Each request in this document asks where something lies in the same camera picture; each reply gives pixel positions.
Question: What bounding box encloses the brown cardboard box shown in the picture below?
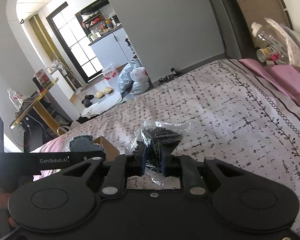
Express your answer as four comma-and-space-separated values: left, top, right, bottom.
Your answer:
92, 137, 120, 163

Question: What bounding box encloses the red figure box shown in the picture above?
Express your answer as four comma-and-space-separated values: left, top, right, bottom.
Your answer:
32, 68, 52, 90

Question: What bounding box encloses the yellow-edged table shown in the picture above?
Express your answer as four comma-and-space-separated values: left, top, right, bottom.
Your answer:
9, 77, 73, 138

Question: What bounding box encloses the large grey garbage bag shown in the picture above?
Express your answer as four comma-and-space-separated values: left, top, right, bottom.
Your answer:
117, 59, 142, 90

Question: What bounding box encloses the brown folded board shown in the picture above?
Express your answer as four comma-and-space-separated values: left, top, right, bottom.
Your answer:
205, 0, 293, 58

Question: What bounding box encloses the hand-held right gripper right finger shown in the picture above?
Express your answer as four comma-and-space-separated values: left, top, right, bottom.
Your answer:
161, 142, 247, 198

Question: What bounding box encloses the white kitchen cabinet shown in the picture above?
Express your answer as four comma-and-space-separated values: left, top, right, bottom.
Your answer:
88, 26, 134, 72

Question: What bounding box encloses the white floor mat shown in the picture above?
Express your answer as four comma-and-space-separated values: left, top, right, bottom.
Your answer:
81, 92, 123, 117

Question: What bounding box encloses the white and red plastic bag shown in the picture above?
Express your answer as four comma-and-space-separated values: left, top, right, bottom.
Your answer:
129, 66, 149, 83

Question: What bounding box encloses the kitchen shelf rack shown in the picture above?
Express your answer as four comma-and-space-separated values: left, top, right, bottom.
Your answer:
80, 10, 103, 29

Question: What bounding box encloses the clear water bottle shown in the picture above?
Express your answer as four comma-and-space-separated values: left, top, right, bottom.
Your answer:
7, 89, 22, 110

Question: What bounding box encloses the black-framed glass door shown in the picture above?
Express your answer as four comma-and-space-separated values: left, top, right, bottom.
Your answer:
46, 1, 104, 83

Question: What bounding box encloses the black range hood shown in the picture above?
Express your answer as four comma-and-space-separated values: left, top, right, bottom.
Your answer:
80, 0, 108, 14

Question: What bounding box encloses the clear bag of black pieces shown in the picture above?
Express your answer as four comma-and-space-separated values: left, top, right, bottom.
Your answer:
125, 120, 192, 187

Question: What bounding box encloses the gold door frame strip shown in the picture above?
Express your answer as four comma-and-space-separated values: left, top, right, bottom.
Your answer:
30, 15, 63, 65

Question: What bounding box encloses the blue-grey plush toy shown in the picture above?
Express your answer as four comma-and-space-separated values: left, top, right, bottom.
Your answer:
69, 135, 106, 155

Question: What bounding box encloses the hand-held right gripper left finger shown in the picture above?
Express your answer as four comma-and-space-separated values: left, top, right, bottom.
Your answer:
61, 145, 147, 199

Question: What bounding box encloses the clear plastic bag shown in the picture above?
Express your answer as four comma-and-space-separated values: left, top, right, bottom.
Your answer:
264, 17, 300, 65

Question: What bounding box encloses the pack of water bottles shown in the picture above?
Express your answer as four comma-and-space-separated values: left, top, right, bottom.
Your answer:
102, 64, 120, 80

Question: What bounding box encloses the small grey plastic bag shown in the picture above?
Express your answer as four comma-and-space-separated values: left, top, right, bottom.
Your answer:
130, 81, 150, 95

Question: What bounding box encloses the plastic bottle with white cap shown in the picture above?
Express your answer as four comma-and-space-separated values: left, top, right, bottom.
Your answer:
251, 22, 280, 49

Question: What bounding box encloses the camouflage cloth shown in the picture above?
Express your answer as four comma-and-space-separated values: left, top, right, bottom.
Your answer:
15, 94, 43, 115

